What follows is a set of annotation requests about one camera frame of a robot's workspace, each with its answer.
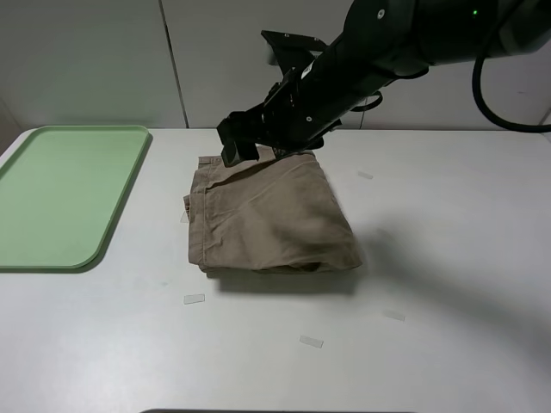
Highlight clear tape strip back right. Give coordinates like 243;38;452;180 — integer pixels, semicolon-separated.
357;171;374;180

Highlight black right camera cable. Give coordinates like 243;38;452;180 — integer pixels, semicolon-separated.
472;51;551;133

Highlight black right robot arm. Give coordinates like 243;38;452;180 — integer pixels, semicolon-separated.
217;1;550;167

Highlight light green plastic tray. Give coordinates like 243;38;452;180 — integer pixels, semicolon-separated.
1;126;150;272

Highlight clear tape strip front right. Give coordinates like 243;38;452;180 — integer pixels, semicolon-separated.
382;309;406;322

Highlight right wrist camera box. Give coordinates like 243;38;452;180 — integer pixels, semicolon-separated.
261;30;328;76

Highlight clear tape strip front centre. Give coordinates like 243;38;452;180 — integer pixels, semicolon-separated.
300;336;324;348

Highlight khaki jeans shorts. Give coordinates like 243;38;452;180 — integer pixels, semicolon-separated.
183;147;362;274

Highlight clear tape strip front left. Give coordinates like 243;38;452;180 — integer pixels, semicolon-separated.
183;293;205;305

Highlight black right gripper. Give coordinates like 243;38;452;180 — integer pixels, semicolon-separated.
216;68;342;167

